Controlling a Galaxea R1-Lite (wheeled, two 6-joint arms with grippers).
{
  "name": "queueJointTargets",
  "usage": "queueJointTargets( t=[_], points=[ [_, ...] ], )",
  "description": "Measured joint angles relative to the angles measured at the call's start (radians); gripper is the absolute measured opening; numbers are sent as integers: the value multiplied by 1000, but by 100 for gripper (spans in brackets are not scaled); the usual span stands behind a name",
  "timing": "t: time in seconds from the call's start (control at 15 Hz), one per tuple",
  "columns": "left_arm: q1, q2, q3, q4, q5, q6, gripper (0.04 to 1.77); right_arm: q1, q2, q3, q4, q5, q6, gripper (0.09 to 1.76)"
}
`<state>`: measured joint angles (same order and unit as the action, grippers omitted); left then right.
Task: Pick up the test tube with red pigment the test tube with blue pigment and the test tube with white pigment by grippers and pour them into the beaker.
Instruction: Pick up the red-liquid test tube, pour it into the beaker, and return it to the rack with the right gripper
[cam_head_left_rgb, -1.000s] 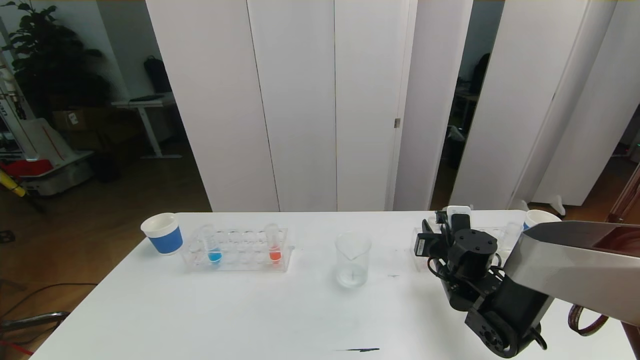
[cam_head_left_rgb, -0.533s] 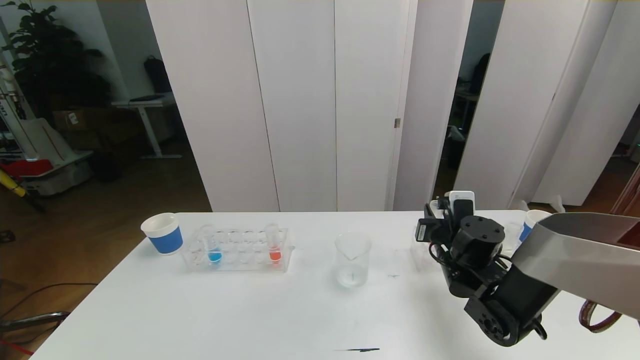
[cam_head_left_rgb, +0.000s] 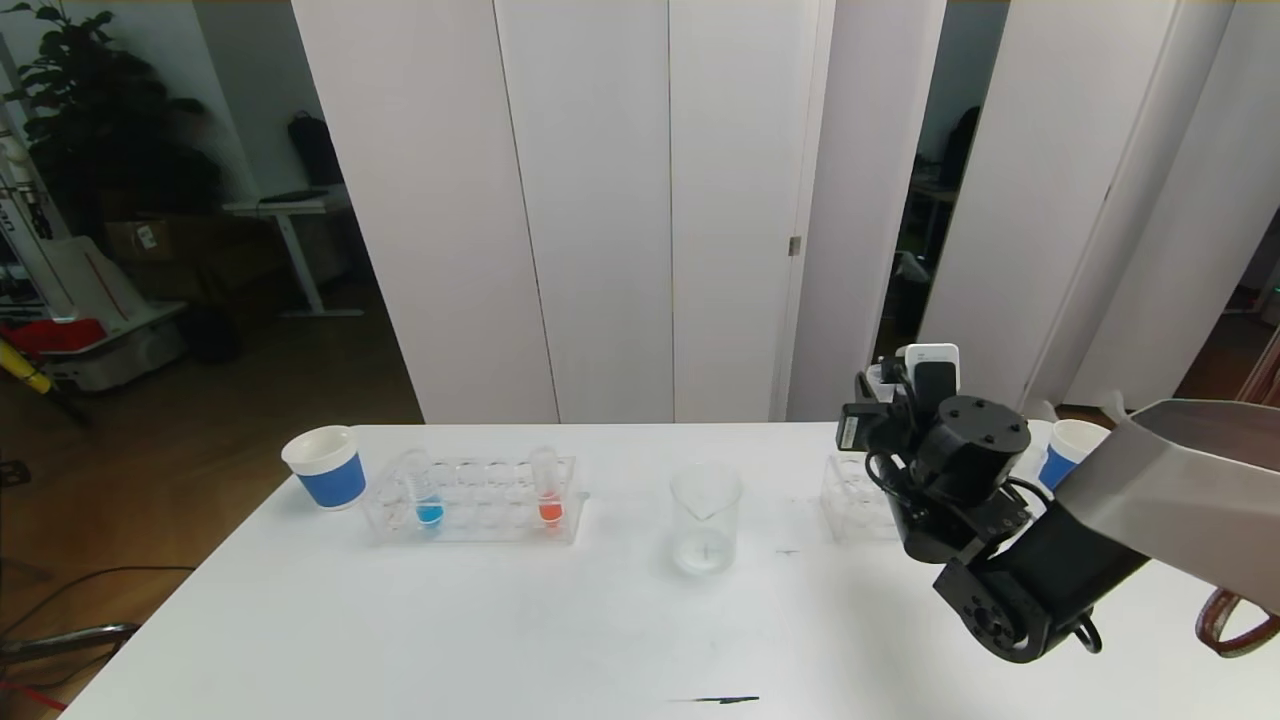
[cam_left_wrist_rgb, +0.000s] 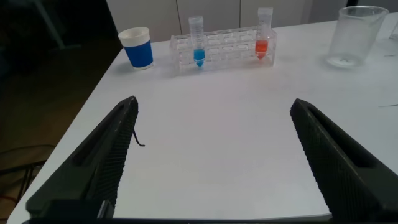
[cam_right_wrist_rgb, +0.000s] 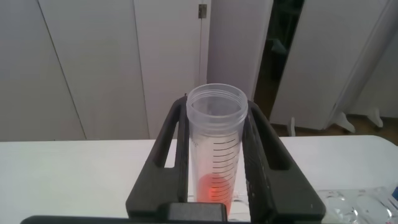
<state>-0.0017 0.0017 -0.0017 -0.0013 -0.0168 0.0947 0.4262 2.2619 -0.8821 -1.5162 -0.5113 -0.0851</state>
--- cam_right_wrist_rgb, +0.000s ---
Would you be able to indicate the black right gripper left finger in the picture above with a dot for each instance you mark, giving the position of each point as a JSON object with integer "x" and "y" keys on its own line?
{"x": 155, "y": 186}

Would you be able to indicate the graduated clear plastic test tube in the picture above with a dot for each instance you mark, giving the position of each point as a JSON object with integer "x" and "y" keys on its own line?
{"x": 217, "y": 155}

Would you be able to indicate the clear plastic test tube rack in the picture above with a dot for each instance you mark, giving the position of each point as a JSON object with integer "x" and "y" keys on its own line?
{"x": 357, "y": 208}

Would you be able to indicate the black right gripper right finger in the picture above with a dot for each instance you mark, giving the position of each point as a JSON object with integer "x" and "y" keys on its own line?
{"x": 280, "y": 193}

